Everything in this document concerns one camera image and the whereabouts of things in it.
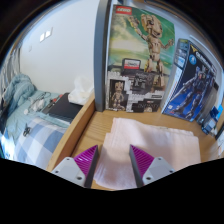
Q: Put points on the blue robot model box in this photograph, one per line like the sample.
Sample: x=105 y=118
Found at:
x=191 y=86

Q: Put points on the pink towel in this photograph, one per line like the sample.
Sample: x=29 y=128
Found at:
x=166 y=143

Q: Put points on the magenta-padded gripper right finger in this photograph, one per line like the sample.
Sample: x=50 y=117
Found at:
x=158 y=168

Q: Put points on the striped grey curtain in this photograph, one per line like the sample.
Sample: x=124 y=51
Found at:
x=8 y=73

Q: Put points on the white wall switch plate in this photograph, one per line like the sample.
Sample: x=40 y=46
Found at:
x=46 y=34

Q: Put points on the white plastic bag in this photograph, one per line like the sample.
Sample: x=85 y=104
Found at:
x=81 y=90

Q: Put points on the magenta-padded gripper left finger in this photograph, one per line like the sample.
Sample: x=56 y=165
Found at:
x=68 y=170

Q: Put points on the small blue box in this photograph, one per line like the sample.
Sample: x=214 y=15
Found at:
x=210 y=120

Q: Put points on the black laptop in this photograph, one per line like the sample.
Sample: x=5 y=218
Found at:
x=65 y=108

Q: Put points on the tree figure toy box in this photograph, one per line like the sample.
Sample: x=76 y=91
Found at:
x=140 y=53

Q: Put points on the grey metal desk frame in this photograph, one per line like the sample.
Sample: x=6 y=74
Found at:
x=101 y=60

